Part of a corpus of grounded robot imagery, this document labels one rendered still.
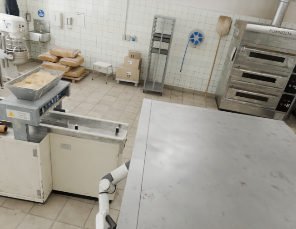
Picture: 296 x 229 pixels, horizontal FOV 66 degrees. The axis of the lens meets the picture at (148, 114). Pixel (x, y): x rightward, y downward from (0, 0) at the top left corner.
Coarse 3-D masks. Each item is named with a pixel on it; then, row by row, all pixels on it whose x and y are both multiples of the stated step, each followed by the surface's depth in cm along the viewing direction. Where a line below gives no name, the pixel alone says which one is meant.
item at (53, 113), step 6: (48, 114) 245; (54, 114) 244; (60, 114) 243; (66, 114) 243; (72, 114) 243; (78, 120) 245; (84, 120) 244; (90, 120) 243; (96, 120) 243; (102, 120) 242; (108, 120) 244; (114, 126) 244; (120, 126) 243; (126, 126) 243
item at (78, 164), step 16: (80, 128) 233; (96, 128) 238; (112, 128) 242; (64, 144) 223; (80, 144) 221; (96, 144) 220; (112, 144) 218; (64, 160) 232; (80, 160) 230; (96, 160) 228; (112, 160) 227; (64, 176) 242; (80, 176) 240; (96, 176) 238; (64, 192) 257; (80, 192) 250; (96, 192) 248
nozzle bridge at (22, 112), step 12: (60, 84) 241; (12, 96) 200; (48, 96) 211; (0, 108) 189; (12, 108) 188; (24, 108) 187; (36, 108) 188; (48, 108) 218; (60, 108) 262; (12, 120) 193; (24, 120) 192; (36, 120) 191; (24, 132) 197
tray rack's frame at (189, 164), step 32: (160, 128) 60; (192, 128) 63; (224, 128) 66; (256, 128) 69; (288, 128) 72; (160, 160) 48; (192, 160) 50; (224, 160) 51; (256, 160) 53; (288, 160) 55; (128, 192) 39; (160, 192) 40; (192, 192) 41; (224, 192) 42; (256, 192) 44; (288, 192) 45; (128, 224) 33; (160, 224) 34; (192, 224) 35; (224, 224) 36; (256, 224) 37; (288, 224) 38
